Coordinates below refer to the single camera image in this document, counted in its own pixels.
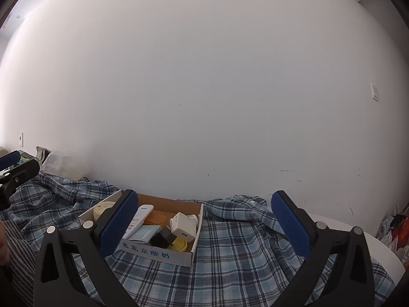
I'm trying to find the white remote control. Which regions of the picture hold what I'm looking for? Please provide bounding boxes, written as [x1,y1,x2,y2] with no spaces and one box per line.
[126,205,154,239]

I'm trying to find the grey fabric bag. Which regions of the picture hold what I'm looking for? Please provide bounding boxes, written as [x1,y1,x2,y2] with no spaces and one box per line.
[36,146,52,162]

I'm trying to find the translucent white plastic bag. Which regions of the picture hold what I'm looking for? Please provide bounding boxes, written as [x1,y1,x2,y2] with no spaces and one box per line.
[41,149,92,181]

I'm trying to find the grey striped blanket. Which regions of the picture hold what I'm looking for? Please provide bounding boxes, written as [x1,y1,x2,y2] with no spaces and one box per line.
[6,221,39,307]

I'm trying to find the person's left hand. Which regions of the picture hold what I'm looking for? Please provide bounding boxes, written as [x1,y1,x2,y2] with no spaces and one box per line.
[0,221,11,267]

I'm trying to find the colourful plastic bags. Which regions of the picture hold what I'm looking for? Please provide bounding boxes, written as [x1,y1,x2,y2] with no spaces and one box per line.
[377,205,409,259]

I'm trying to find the orange translucent soap box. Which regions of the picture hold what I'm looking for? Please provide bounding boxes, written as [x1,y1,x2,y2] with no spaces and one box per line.
[144,210,170,227]

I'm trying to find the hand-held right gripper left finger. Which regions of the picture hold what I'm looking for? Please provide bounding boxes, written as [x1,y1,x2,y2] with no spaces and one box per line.
[33,189,139,307]

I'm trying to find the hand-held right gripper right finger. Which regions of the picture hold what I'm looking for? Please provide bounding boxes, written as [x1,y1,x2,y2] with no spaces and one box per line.
[271,190,375,307]

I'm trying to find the small black box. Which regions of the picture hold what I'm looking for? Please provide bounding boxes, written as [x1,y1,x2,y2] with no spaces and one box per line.
[150,226,178,249]

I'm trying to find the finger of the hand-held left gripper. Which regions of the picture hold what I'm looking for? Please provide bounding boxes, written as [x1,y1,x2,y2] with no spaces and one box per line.
[0,150,21,169]
[0,159,41,212]

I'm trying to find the white cardboard box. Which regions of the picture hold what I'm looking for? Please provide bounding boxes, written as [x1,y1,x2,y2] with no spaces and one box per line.
[78,189,204,267]

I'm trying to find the cream round jar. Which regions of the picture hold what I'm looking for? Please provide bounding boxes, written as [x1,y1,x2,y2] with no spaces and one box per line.
[93,201,116,220]

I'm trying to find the blue plaid shirt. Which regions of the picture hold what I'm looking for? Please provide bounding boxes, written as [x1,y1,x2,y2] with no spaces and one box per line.
[8,171,397,307]

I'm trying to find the small yellow round tin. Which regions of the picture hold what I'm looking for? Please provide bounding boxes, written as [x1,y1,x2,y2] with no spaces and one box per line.
[168,238,188,253]

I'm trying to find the green tissue box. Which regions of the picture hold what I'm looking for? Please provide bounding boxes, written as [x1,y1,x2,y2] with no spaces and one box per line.
[17,149,37,163]

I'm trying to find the white wall charger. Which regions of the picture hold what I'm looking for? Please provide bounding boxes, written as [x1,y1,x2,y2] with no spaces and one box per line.
[169,212,197,243]

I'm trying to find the light blue small box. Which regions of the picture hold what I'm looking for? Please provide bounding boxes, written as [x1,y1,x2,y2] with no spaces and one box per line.
[128,225,162,243]

